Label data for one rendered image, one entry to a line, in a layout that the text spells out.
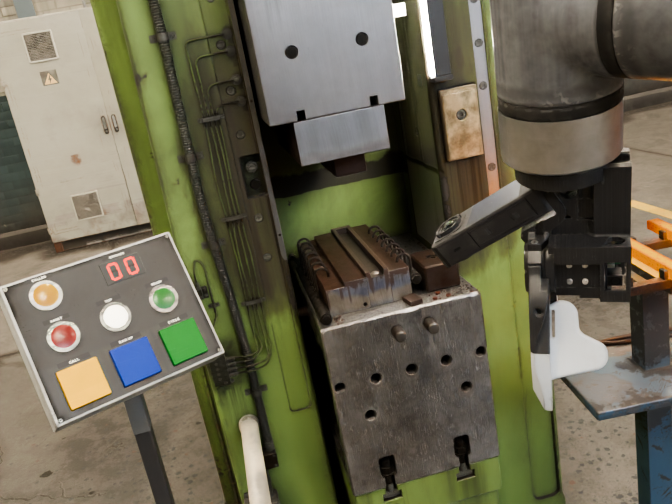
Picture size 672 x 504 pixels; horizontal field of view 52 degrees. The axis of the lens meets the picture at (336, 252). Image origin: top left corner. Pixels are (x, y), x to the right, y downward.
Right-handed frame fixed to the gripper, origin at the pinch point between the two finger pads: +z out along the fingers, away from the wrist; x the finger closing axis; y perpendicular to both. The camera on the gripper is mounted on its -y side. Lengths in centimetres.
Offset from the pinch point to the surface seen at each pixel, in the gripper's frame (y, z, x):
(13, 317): -94, 16, 24
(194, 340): -70, 32, 40
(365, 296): -44, 43, 71
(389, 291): -39, 44, 74
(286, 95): -54, -4, 76
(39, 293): -92, 14, 30
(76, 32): -416, 37, 464
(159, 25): -80, -22, 78
